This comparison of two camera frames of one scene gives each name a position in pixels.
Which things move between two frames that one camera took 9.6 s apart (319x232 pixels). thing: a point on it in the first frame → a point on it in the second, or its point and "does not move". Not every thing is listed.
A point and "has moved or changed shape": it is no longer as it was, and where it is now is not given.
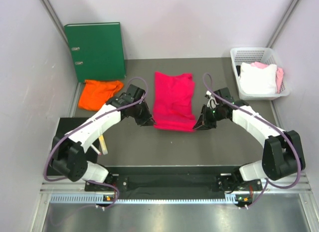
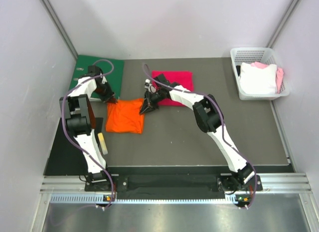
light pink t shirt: x=278 y=75 does not move
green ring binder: x=97 y=50 has moved or changed shape
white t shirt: x=253 y=80 does not move
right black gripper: x=204 y=122 → x=149 y=105
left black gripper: x=146 y=119 → x=109 y=97
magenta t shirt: x=173 y=99 has moved or changed shape
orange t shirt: x=95 y=93 has moved or changed shape
